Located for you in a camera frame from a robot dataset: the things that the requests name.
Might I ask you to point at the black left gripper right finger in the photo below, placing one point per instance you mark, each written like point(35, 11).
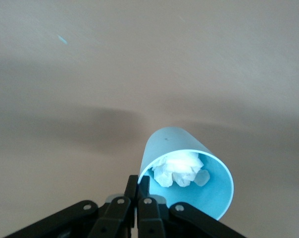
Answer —
point(149, 218)

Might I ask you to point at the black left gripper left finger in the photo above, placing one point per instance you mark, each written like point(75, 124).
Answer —
point(114, 215)

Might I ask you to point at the light blue plastic cup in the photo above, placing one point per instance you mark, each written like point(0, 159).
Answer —
point(201, 196)

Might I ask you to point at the crumpled white tissue paper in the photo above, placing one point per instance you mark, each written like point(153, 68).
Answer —
point(174, 171)

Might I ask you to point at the brown table cloth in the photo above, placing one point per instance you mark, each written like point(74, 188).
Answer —
point(90, 74)

